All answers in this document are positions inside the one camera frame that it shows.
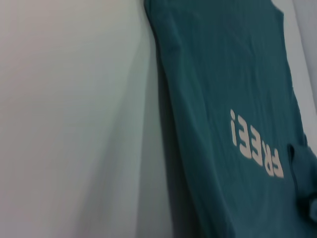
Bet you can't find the teal T-shirt with FREE! print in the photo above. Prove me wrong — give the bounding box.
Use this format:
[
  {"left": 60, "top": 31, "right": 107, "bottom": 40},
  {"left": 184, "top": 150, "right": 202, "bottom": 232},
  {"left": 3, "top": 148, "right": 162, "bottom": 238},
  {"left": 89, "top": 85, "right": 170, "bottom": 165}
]
[{"left": 144, "top": 0, "right": 317, "bottom": 238}]

